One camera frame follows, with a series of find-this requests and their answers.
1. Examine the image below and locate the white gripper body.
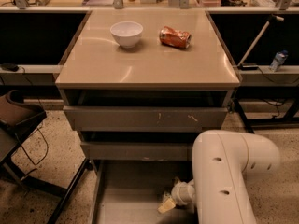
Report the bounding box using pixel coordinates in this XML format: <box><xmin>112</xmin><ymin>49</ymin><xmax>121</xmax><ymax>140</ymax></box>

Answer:
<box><xmin>171</xmin><ymin>180</ymin><xmax>196</xmax><ymax>206</ymax></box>

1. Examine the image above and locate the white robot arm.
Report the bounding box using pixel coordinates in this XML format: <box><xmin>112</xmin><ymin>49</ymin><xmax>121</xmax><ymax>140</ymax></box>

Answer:
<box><xmin>158</xmin><ymin>130</ymin><xmax>280</xmax><ymax>224</ymax></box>

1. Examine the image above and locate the grey open bottom drawer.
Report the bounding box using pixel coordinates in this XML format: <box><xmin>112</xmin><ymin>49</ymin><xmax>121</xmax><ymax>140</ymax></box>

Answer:
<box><xmin>88</xmin><ymin>161</ymin><xmax>198</xmax><ymax>224</ymax></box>

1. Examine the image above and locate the grey middle drawer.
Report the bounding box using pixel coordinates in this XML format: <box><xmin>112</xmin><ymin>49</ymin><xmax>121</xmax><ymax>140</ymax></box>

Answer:
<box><xmin>80</xmin><ymin>142</ymin><xmax>192</xmax><ymax>161</ymax></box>

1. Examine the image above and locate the grey drawer cabinet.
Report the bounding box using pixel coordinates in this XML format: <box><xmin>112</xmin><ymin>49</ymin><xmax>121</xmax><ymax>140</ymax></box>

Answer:
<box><xmin>54</xmin><ymin>8</ymin><xmax>241</xmax><ymax>165</ymax></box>

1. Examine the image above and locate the grey top drawer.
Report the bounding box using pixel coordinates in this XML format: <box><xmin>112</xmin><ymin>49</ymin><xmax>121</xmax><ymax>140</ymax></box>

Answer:
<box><xmin>64</xmin><ymin>106</ymin><xmax>227</xmax><ymax>133</ymax></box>

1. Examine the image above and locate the crushed orange soda can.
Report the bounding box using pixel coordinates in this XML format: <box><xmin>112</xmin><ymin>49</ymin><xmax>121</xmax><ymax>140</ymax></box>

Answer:
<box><xmin>159</xmin><ymin>26</ymin><xmax>192</xmax><ymax>49</ymax></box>

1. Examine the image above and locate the black metal stand leg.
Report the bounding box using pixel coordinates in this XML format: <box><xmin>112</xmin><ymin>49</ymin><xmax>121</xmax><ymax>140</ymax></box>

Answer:
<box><xmin>234</xmin><ymin>99</ymin><xmax>254</xmax><ymax>133</ymax></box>

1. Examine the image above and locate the black device on right ledge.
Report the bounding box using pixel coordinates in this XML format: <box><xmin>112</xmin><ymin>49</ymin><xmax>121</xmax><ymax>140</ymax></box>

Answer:
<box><xmin>239</xmin><ymin>63</ymin><xmax>259</xmax><ymax>71</ymax></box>

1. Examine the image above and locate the black device on ledge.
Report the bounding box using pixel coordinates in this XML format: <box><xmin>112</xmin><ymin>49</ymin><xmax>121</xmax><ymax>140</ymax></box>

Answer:
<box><xmin>239</xmin><ymin>63</ymin><xmax>259</xmax><ymax>71</ymax></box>
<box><xmin>0</xmin><ymin>63</ymin><xmax>19</xmax><ymax>72</ymax></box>

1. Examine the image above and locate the white ceramic bowl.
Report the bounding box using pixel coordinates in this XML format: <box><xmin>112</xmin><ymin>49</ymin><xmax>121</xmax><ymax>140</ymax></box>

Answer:
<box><xmin>110</xmin><ymin>21</ymin><xmax>143</xmax><ymax>49</ymax></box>

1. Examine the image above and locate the small plastic water bottle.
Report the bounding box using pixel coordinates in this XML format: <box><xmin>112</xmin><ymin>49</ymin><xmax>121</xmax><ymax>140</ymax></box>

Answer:
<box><xmin>269</xmin><ymin>50</ymin><xmax>288</xmax><ymax>72</ymax></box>

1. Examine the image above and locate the brown office chair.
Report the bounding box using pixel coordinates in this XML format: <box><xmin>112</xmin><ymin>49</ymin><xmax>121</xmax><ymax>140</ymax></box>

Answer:
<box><xmin>0</xmin><ymin>90</ymin><xmax>89</xmax><ymax>224</ymax></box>

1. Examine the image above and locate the white stick with black tip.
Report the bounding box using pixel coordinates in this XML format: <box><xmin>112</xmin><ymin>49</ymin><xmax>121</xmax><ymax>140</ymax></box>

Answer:
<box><xmin>237</xmin><ymin>15</ymin><xmax>285</xmax><ymax>68</ymax></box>

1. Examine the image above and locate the black device on left ledge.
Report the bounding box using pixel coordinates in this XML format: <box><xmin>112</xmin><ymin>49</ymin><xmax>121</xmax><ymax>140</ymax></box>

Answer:
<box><xmin>0</xmin><ymin>63</ymin><xmax>19</xmax><ymax>72</ymax></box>

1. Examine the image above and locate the black cable left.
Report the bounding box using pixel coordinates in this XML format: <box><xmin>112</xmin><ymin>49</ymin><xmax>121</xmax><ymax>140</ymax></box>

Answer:
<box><xmin>18</xmin><ymin>66</ymin><xmax>50</xmax><ymax>166</ymax></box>

